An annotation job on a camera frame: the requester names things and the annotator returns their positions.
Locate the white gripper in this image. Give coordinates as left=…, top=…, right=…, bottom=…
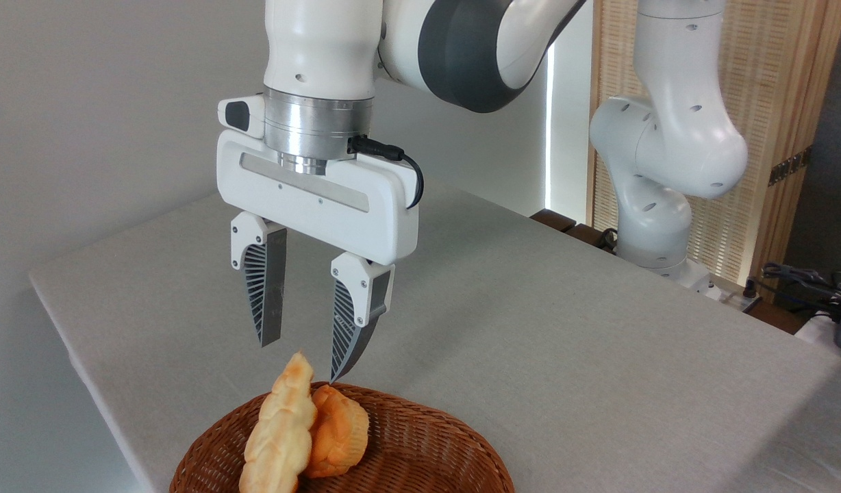
left=216, top=94, right=420, bottom=384

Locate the long pale bread loaf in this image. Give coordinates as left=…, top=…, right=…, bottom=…
left=239, top=351, right=318, bottom=493

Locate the round orange bread roll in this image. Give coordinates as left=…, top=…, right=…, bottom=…
left=304, top=384, right=370, bottom=479

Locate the brown wicker basket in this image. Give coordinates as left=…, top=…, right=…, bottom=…
left=169, top=381, right=516, bottom=493

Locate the dark brown wooden furniture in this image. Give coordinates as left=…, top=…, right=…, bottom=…
left=530, top=209, right=620, bottom=255

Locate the grey tablecloth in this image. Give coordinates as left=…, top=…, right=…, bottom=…
left=29, top=181, right=841, bottom=493

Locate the vertical white light strip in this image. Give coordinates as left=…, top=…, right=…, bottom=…
left=545, top=42, right=555, bottom=210

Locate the dark metal screen hinge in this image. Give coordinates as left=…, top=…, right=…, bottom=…
left=768, top=147, right=813, bottom=187

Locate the wooden slatted folding screen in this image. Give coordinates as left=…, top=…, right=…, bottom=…
left=586, top=0, right=841, bottom=302

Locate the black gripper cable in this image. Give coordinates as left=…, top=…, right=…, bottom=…
left=347, top=135, right=425, bottom=210

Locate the bundle of black cables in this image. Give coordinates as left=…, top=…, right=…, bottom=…
left=762, top=262, right=841, bottom=323

